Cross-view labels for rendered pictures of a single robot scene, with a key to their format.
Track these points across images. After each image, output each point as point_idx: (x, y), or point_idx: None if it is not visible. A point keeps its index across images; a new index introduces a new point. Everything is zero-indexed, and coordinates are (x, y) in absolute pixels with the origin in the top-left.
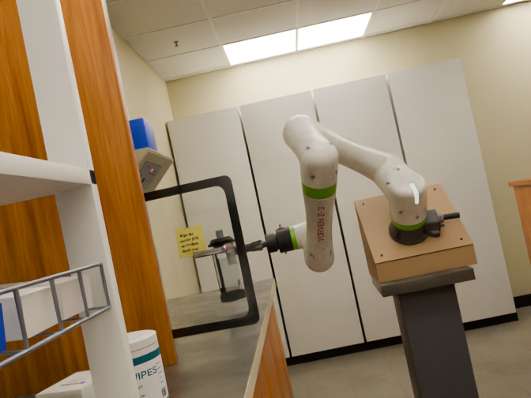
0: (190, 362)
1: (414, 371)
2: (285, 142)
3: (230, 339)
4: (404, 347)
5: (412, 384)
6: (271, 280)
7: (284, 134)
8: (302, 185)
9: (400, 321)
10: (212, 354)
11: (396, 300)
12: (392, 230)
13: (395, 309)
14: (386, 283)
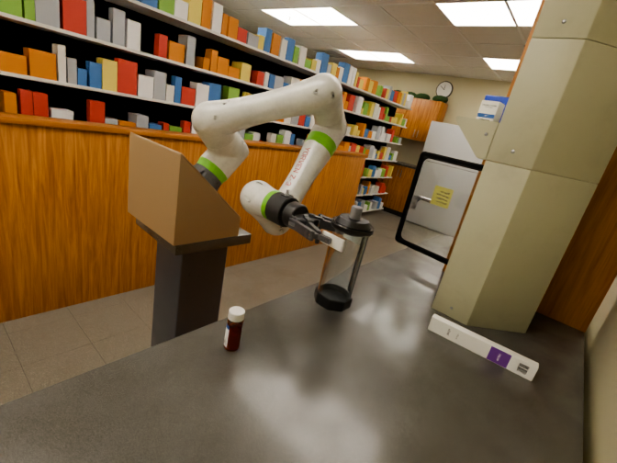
0: (436, 265)
1: (218, 302)
2: (338, 102)
3: (400, 265)
4: (188, 301)
5: (185, 332)
6: (22, 402)
7: (342, 95)
8: (333, 149)
9: (199, 274)
10: (420, 262)
11: (205, 254)
12: (215, 186)
13: (182, 271)
14: (239, 232)
